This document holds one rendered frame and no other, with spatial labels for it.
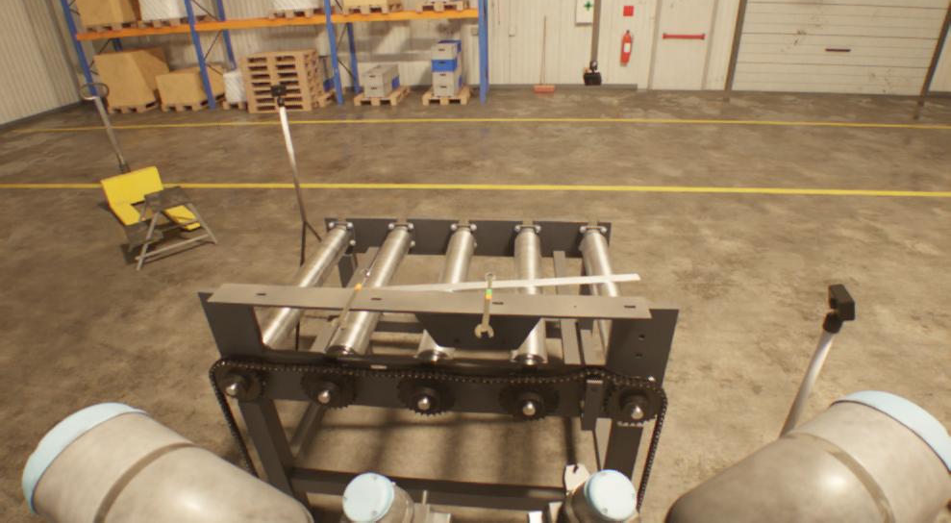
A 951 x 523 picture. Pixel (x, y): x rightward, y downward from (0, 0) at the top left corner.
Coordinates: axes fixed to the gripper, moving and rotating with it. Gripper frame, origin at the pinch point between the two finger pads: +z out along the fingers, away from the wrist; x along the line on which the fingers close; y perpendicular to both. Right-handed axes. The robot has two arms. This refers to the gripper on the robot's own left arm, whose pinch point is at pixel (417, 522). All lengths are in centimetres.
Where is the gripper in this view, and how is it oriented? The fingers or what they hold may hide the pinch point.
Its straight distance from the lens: 132.2
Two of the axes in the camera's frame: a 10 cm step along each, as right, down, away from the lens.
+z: 2.0, 6.3, 7.5
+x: -9.8, 0.5, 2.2
